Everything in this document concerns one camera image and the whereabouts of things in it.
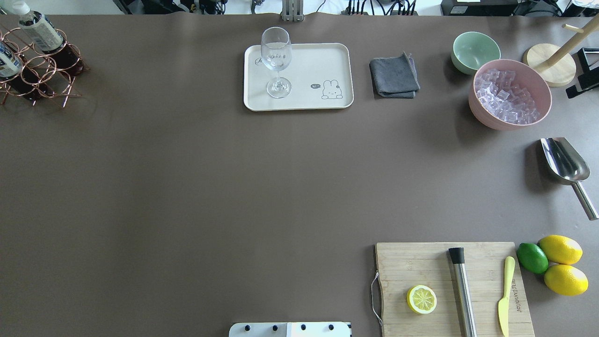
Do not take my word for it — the copper wire bottle basket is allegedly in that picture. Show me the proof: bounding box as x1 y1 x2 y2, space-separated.
1 24 83 108

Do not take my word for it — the tea bottle white cap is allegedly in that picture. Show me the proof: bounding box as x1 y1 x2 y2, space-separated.
13 0 84 77

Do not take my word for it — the cream rabbit tray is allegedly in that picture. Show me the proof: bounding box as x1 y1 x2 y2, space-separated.
243 43 354 111

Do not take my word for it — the clear wine glass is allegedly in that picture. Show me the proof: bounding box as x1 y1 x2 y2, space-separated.
261 26 292 99

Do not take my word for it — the grey folded cloth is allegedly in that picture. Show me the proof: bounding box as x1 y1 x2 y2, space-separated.
369 52 421 99

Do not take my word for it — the bamboo cutting board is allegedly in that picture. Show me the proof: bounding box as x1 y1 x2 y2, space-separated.
375 242 516 337

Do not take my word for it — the half lemon slice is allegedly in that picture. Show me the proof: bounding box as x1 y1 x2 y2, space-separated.
406 285 437 315

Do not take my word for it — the steel muddler black tip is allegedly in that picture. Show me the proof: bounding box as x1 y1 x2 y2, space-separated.
448 247 478 337

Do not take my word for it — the green bowl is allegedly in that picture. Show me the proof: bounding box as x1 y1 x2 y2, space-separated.
451 31 501 75

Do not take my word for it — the pink bowl with ice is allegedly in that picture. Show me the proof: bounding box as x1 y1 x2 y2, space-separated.
468 59 552 131

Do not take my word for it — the yellow plastic knife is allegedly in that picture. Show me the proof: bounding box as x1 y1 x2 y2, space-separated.
497 256 515 337

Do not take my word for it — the green lime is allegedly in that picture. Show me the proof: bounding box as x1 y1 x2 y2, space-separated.
516 242 548 275

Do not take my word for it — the metal ice scoop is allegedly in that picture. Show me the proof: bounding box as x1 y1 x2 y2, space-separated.
540 137 598 220

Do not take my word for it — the upper yellow lemon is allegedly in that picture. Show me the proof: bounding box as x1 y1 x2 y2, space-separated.
537 234 583 265

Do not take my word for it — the yellow lemon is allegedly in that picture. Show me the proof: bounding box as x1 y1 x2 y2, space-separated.
537 234 583 265
544 264 589 296

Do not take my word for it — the lower yellow lemon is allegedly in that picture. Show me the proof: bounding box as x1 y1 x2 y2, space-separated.
544 264 589 296

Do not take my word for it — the black stand object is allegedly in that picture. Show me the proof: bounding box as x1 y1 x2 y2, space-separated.
566 48 599 99

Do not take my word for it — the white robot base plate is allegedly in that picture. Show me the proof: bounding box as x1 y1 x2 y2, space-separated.
228 322 352 337

